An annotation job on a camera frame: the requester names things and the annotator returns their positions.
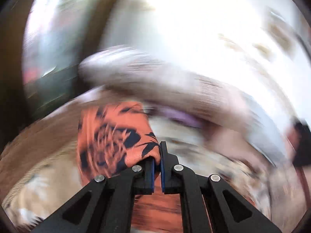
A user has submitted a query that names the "orange floral blouse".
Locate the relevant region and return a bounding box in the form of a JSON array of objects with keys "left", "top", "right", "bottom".
[{"left": 76, "top": 102, "right": 182, "bottom": 232}]

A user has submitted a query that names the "pink bed sheet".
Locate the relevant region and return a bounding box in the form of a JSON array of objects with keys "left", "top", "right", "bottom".
[{"left": 202, "top": 123, "right": 272, "bottom": 172}]

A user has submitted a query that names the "leaf patterned bed blanket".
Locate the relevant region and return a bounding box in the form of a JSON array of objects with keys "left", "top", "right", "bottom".
[{"left": 0, "top": 87, "right": 292, "bottom": 231}]

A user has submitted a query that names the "purple cloth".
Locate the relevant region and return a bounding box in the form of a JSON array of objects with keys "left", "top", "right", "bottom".
[{"left": 156, "top": 106, "right": 202, "bottom": 128}]

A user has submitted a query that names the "grey ruffled pillow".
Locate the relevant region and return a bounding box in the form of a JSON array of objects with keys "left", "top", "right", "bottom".
[{"left": 239, "top": 93, "right": 288, "bottom": 167}]

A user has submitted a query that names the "black cloth on headboard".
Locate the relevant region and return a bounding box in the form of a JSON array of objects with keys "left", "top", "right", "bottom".
[{"left": 293, "top": 121, "right": 310, "bottom": 167}]

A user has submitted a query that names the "striped floral bolster pillow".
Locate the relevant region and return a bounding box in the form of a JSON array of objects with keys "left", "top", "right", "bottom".
[{"left": 79, "top": 46, "right": 247, "bottom": 119}]

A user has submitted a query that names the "etched glass wooden door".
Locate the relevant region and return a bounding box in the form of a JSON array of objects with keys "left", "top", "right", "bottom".
[{"left": 0, "top": 0, "right": 115, "bottom": 117}]

